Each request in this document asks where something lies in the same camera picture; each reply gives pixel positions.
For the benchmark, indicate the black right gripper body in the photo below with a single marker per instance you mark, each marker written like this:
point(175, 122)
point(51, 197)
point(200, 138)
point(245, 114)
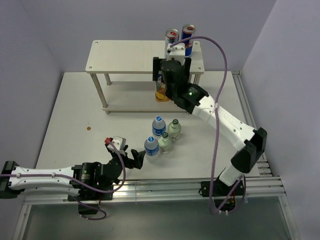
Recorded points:
point(168, 93)

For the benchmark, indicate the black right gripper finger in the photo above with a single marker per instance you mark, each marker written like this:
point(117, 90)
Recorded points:
point(156, 69)
point(187, 65)

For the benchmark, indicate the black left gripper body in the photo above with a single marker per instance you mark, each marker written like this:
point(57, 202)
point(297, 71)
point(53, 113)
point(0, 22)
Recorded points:
point(107, 185)

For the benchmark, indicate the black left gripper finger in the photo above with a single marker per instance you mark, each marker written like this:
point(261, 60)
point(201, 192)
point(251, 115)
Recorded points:
point(122, 152)
point(138, 159)

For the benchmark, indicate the blue label water bottle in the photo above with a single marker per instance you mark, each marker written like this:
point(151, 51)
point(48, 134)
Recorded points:
point(151, 147)
point(158, 127)

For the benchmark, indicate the Red Bull can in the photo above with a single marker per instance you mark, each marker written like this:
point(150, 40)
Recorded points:
point(171, 36)
point(187, 31)

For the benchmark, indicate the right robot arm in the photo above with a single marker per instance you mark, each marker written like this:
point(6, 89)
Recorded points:
point(249, 142)

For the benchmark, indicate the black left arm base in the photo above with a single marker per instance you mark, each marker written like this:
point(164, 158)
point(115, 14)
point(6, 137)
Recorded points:
point(89, 203)

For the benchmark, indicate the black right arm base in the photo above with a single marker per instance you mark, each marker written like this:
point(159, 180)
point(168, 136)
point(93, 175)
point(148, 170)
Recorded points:
point(222, 190)

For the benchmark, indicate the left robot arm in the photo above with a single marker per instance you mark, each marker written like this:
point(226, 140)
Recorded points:
point(86, 181)

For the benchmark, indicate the white two-tier shelf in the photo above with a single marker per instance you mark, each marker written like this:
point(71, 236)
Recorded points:
point(121, 71)

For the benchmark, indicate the yellow pineapple juice carton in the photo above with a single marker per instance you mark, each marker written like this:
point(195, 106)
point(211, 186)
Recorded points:
point(160, 90)

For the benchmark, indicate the near green cap soda bottle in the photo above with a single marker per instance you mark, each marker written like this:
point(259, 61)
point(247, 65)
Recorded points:
point(165, 143)

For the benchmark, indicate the green cap soda bottle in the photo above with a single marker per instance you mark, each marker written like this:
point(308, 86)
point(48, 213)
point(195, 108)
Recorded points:
point(174, 129)
point(165, 143)

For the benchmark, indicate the far green cap soda bottle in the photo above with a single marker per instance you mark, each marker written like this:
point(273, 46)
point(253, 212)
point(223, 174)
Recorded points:
point(174, 129)

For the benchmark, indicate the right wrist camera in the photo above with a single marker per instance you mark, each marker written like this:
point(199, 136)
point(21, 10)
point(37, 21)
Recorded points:
point(176, 53)

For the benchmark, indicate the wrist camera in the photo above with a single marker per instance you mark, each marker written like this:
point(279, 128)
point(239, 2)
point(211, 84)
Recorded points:
point(116, 142)
point(176, 53)

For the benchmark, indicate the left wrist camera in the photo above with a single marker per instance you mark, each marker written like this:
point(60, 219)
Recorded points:
point(116, 142)

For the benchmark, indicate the aluminium rail frame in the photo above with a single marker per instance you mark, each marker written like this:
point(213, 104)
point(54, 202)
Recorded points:
point(161, 201)

